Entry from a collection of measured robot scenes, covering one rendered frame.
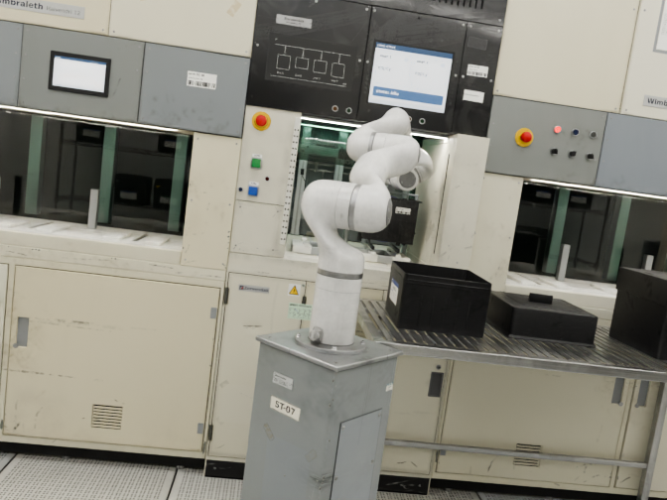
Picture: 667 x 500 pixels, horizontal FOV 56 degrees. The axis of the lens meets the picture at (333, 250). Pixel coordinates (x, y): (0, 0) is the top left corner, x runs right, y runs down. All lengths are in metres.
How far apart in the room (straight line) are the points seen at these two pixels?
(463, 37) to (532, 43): 0.26
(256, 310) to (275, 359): 0.74
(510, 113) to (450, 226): 0.47
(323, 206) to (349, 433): 0.57
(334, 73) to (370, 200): 0.86
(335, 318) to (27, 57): 1.44
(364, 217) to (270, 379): 0.48
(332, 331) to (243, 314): 0.81
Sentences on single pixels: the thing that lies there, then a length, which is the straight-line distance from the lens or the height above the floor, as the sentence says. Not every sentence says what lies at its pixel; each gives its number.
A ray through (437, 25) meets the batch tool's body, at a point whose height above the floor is 1.77.
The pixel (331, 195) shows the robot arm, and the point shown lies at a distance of 1.57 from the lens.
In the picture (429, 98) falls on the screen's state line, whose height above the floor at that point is 1.51.
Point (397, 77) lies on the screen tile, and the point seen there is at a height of 1.57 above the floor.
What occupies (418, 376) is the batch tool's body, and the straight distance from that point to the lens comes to 2.49.
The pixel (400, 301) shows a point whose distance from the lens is 1.95.
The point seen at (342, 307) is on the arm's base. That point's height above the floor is 0.87.
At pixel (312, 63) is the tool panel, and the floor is 1.57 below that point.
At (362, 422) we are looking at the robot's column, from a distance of 1.66.
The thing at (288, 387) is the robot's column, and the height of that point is 0.66.
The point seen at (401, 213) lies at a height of 1.08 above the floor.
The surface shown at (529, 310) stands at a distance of 2.11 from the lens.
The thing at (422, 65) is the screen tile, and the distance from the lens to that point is 2.38.
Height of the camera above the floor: 1.20
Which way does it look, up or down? 7 degrees down
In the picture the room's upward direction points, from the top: 8 degrees clockwise
